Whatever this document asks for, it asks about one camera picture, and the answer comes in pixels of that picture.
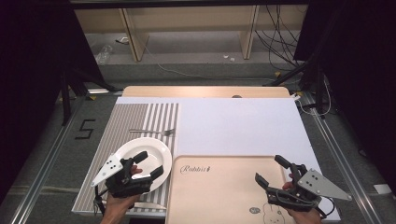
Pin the dark curtain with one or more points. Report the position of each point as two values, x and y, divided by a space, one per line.
31 77
361 62

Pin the clear plastic bottle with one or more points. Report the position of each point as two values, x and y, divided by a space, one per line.
104 54

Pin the white board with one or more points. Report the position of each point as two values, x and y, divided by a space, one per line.
236 124

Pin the metal floor rail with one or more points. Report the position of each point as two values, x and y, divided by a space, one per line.
40 174
345 168

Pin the person's right hand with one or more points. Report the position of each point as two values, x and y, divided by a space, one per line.
303 217

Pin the wooden shelf unit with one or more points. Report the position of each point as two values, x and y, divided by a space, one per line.
193 18

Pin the wooden table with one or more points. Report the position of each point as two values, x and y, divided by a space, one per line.
202 91

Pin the black metal stand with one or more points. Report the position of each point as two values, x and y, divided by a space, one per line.
311 71
71 87

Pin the beige tray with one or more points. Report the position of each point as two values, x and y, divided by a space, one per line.
218 193

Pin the silver fork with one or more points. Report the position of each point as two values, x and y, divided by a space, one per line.
146 131

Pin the white round plate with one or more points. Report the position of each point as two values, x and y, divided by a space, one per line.
146 149

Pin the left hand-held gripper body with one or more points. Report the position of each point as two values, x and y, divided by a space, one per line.
124 183

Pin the grey striped placemat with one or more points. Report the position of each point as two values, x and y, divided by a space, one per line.
124 124

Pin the white tape piece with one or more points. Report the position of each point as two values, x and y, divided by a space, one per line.
382 188

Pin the person's left hand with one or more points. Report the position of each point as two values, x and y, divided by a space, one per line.
120 205

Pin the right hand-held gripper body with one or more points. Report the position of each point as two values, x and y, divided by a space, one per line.
306 186

